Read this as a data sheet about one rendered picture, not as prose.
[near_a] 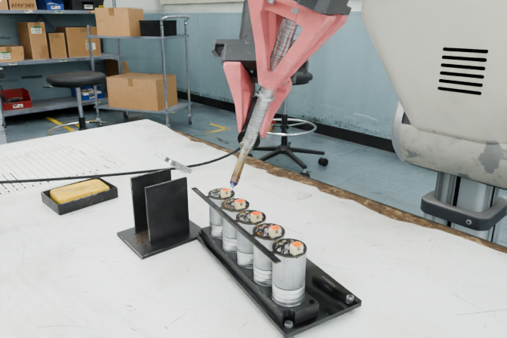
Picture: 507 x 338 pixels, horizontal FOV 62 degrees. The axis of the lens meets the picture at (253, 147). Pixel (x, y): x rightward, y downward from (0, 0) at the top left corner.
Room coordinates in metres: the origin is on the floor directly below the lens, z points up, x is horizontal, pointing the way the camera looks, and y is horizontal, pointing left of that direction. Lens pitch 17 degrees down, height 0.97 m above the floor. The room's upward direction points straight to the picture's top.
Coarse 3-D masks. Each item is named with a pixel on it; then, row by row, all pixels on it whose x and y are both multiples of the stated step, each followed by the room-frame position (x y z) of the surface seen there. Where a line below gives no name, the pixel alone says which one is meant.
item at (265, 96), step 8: (288, 24) 0.34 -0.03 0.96; (296, 24) 0.34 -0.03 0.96; (280, 32) 0.35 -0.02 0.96; (288, 32) 0.34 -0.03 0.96; (280, 40) 0.34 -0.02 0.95; (288, 40) 0.34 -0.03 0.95; (272, 48) 0.35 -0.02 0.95; (280, 48) 0.34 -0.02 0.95; (288, 48) 0.35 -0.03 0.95; (272, 56) 0.35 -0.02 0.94; (280, 56) 0.34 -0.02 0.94; (272, 64) 0.35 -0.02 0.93; (264, 88) 0.35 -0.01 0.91; (264, 96) 0.35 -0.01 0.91; (272, 96) 0.36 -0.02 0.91; (256, 104) 0.36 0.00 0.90; (264, 104) 0.35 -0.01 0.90; (256, 112) 0.35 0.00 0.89; (264, 112) 0.35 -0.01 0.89; (256, 120) 0.35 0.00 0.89; (248, 128) 0.36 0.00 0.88; (256, 128) 0.36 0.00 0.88; (248, 136) 0.36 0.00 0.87; (256, 136) 0.36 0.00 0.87
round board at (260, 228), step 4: (260, 224) 0.30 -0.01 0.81; (264, 224) 0.30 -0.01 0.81; (268, 224) 0.30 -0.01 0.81; (272, 224) 0.30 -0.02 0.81; (276, 224) 0.30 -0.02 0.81; (256, 228) 0.30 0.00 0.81; (260, 228) 0.30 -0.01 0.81; (264, 228) 0.30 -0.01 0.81; (256, 232) 0.29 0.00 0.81; (260, 232) 0.29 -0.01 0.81; (264, 232) 0.29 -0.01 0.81; (284, 232) 0.29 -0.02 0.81; (256, 236) 0.29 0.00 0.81; (260, 236) 0.29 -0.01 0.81; (264, 236) 0.29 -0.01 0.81; (268, 236) 0.29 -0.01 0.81; (280, 236) 0.29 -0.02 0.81
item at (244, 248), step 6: (264, 222) 0.31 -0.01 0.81; (246, 228) 0.31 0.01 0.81; (252, 228) 0.31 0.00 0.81; (240, 234) 0.31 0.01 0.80; (252, 234) 0.31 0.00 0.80; (240, 240) 0.31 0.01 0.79; (246, 240) 0.31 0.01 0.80; (240, 246) 0.31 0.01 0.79; (246, 246) 0.31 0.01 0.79; (252, 246) 0.31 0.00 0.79; (240, 252) 0.31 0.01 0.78; (246, 252) 0.31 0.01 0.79; (252, 252) 0.31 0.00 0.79; (240, 258) 0.31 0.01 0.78; (246, 258) 0.31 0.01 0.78; (252, 258) 0.31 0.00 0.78; (240, 264) 0.31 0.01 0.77; (246, 264) 0.31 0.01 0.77; (252, 264) 0.31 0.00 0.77
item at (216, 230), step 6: (210, 198) 0.36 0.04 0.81; (210, 210) 0.36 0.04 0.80; (210, 216) 0.36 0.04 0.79; (216, 216) 0.36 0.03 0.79; (210, 222) 0.36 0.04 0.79; (216, 222) 0.36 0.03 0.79; (210, 228) 0.36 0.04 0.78; (216, 228) 0.36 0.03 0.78; (222, 228) 0.35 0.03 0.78; (210, 234) 0.36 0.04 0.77; (216, 234) 0.36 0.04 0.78; (222, 234) 0.36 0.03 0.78
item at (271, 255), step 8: (200, 192) 0.37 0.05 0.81; (208, 200) 0.35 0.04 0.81; (216, 208) 0.33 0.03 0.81; (224, 216) 0.32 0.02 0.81; (232, 224) 0.30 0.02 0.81; (240, 232) 0.29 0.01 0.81; (248, 232) 0.29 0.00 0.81; (248, 240) 0.28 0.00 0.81; (256, 240) 0.28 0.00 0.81; (264, 248) 0.27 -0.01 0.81; (272, 256) 0.26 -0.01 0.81
